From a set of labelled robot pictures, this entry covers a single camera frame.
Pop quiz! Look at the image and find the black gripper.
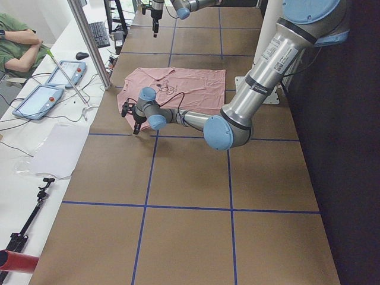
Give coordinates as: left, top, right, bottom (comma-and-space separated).
141, 0, 164, 38
121, 101, 146, 135

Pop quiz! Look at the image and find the pink Snoopy t-shirt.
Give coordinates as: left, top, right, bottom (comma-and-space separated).
117, 67, 226, 115

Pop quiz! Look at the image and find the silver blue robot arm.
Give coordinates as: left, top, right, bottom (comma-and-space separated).
140, 0, 223, 37
121, 1, 352, 150

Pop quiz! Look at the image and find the black box on table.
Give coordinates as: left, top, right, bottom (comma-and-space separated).
111, 30, 127, 55

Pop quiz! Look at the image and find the black keyboard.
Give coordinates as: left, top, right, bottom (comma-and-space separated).
88, 22, 110, 48

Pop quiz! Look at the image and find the far blue teach pendant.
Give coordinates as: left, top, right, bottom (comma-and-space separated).
45, 61, 87, 88

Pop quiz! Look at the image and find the blue teach pendant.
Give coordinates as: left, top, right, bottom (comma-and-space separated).
12, 85, 64, 120
45, 61, 87, 88

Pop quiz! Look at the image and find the black computer mouse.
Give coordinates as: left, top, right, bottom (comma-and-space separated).
75, 52, 89, 61

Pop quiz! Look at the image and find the near blue teach pendant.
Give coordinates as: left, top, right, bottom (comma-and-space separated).
12, 85, 64, 120

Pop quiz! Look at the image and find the metal rod green tip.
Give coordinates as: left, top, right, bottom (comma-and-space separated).
47, 49, 90, 109

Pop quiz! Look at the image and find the person in green shirt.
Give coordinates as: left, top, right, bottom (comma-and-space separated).
1, 13, 48, 78

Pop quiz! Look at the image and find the black tripod stand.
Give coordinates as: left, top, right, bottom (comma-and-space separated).
1, 178, 55, 284

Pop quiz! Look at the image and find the red cylinder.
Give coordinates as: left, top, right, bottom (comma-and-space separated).
1, 250, 39, 273

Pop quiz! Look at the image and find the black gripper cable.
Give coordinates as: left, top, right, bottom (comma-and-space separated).
126, 91, 185, 119

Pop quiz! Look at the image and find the aluminium frame post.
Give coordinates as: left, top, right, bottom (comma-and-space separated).
67, 0, 112, 90

